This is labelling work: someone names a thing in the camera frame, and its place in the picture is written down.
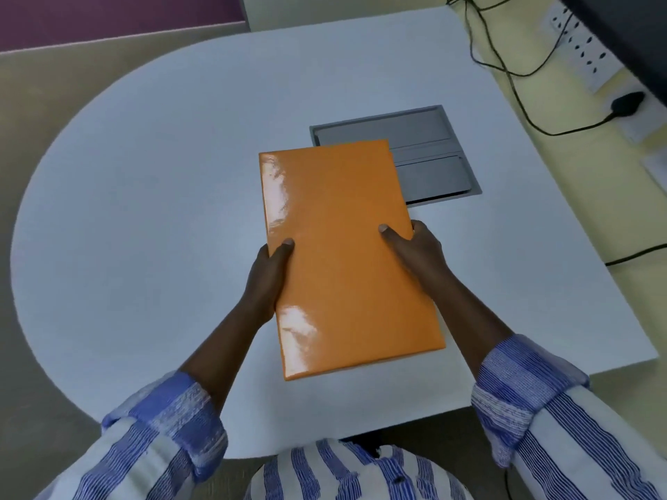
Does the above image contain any person's left hand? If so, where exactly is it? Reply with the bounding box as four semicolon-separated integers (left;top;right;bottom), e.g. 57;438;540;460
241;239;296;325

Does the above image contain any person's right hand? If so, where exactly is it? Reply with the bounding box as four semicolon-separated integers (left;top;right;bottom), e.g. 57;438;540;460
378;219;451;298

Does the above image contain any orange glossy book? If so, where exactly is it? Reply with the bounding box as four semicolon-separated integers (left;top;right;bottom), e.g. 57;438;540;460
258;139;447;381

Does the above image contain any person's right forearm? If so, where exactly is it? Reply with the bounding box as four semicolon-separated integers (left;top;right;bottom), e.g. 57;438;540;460
430;275;516;382

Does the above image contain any person's left forearm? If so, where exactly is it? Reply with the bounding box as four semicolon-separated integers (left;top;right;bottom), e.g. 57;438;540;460
178;306;274;412

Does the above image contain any blue striped white shirt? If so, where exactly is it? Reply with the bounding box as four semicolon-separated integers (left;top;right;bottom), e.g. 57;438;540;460
31;334;667;500

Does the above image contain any black power plug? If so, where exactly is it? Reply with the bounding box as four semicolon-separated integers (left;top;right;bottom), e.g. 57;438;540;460
609;91;647;118

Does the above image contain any grey table cable hatch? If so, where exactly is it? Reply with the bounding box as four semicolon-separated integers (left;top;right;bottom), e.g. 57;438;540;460
309;104;483;206

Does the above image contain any black cable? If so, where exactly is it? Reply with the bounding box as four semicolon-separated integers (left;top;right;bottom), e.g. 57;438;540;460
604;244;667;267
446;0;618;137

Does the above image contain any white wall socket strip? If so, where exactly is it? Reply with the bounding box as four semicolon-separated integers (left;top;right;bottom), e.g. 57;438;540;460
542;2;626;94

